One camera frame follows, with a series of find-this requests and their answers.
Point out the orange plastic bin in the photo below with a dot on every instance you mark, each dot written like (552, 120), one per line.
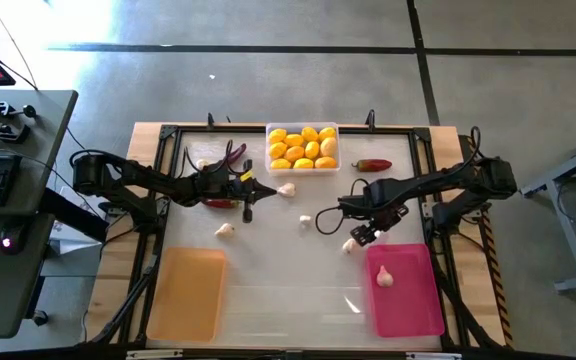
(188, 300)

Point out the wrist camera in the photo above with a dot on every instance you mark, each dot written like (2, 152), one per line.
(353, 205)
(220, 179)

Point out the red and green pepper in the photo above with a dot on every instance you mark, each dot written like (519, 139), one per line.
(373, 165)
(218, 203)

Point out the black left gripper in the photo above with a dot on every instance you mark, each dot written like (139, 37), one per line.
(235, 192)

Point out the dark red chili pepper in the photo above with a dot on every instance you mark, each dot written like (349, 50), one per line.
(238, 151)

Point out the black computer mouse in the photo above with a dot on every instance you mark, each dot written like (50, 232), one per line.
(15, 237)

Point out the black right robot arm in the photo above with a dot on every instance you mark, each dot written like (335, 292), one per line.
(433, 182)

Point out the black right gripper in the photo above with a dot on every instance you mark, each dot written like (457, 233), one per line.
(380, 216)

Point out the clear plastic bin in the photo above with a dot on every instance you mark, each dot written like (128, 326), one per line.
(303, 172)

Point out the pink plastic bin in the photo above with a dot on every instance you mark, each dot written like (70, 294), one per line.
(408, 310)

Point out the yellow lemon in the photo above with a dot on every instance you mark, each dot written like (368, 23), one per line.
(280, 164)
(277, 135)
(277, 150)
(294, 140)
(327, 133)
(310, 134)
(312, 150)
(303, 163)
(328, 146)
(294, 153)

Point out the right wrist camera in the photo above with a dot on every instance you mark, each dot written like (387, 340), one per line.
(353, 205)

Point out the black metal table frame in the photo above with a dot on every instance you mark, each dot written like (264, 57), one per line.
(218, 129)

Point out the white label strip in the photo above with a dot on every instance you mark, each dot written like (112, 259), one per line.
(153, 355)
(433, 356)

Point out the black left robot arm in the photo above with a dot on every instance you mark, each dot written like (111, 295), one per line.
(133, 175)

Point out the black table edge clamp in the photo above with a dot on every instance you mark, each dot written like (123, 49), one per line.
(211, 121)
(370, 119)

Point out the yellow black hazard tape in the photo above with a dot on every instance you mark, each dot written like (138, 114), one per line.
(498, 290)

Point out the dark grey desk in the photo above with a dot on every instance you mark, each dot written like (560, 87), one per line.
(18, 280)

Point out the orange-yellow lemon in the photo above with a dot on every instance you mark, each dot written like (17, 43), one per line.
(325, 162)

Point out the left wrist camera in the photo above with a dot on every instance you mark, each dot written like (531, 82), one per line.
(220, 179)

